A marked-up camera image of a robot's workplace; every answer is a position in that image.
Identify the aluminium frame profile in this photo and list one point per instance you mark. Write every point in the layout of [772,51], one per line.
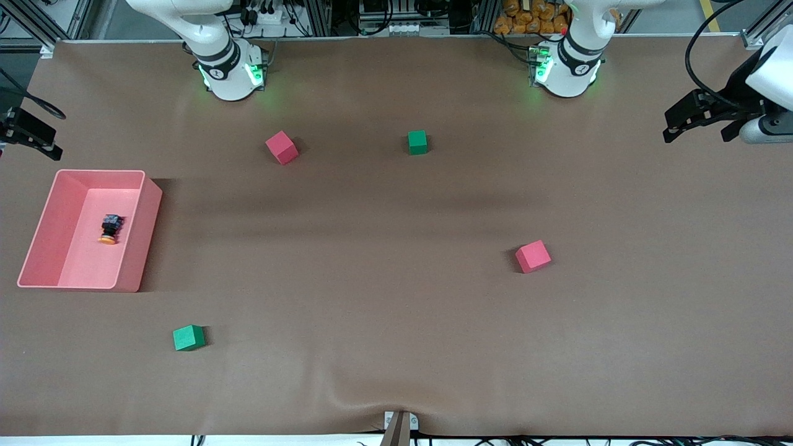
[768,21]
[77,18]
[34,25]
[319,15]

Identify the green foam cube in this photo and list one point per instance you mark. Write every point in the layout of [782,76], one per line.
[188,338]
[417,142]

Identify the brown bar under clamp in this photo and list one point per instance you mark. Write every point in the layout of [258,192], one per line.
[396,435]

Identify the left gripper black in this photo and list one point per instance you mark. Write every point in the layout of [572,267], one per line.
[741,83]

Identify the metal table clamp bracket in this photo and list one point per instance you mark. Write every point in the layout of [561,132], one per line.
[388,421]

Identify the red foam cube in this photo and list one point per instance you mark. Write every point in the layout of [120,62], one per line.
[533,257]
[282,147]

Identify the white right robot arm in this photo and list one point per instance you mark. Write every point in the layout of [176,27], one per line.
[229,74]

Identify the brown table mat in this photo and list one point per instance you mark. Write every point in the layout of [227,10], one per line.
[372,322]

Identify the black button with orange cap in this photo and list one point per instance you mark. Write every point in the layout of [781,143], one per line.
[111,224]

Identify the white power strip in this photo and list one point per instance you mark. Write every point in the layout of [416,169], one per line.
[269,17]

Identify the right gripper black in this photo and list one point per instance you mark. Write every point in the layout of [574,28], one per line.
[26,131]

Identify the pink plastic bin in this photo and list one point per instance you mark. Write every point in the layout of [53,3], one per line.
[93,260]

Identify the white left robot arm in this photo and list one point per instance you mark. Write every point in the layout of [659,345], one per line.
[567,68]

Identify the bag of orange items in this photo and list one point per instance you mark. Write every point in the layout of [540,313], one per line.
[520,21]

